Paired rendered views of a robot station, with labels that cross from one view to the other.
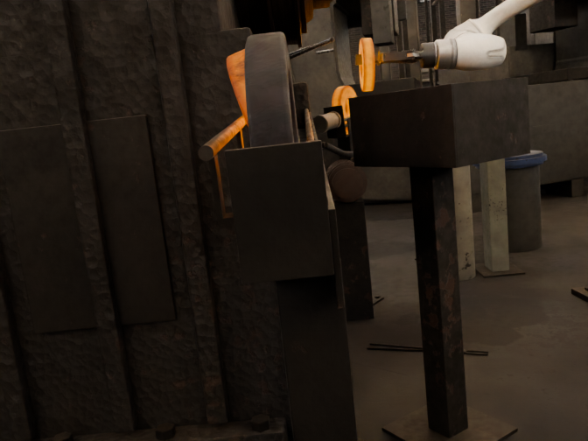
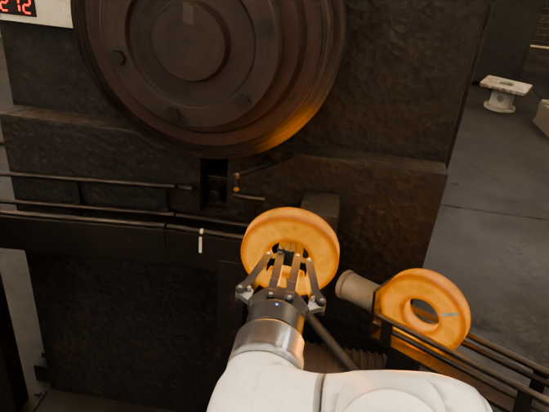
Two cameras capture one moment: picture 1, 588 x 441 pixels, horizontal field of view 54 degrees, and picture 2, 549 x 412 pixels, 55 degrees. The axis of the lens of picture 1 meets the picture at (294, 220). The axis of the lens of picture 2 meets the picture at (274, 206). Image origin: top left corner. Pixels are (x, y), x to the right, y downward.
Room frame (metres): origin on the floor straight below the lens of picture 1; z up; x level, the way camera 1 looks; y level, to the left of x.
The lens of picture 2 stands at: (1.82, -0.97, 1.32)
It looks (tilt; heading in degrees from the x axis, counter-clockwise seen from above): 30 degrees down; 94
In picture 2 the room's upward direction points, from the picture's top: 5 degrees clockwise
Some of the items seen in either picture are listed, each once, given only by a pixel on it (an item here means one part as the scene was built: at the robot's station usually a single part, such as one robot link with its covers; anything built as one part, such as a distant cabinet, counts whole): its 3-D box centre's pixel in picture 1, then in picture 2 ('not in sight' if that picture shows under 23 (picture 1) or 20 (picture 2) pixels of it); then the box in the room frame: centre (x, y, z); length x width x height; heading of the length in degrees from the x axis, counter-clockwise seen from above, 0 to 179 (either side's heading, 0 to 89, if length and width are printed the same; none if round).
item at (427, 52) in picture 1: (418, 56); (276, 314); (1.81, -0.43, 0.84); 0.09 x 0.08 x 0.07; 88
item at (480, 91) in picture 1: (445, 270); not in sight; (1.12, -0.29, 0.36); 0.26 x 0.20 x 0.72; 33
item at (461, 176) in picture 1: (456, 213); not in sight; (2.24, -0.64, 0.26); 0.12 x 0.12 x 0.52
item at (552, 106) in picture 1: (491, 142); not in sight; (4.02, -1.42, 0.39); 1.03 x 0.83 x 0.77; 103
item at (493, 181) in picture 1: (493, 195); not in sight; (2.28, -0.80, 0.31); 0.24 x 0.16 x 0.62; 178
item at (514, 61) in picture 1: (493, 112); not in sight; (5.65, -2.03, 0.55); 1.10 x 0.53 x 1.10; 18
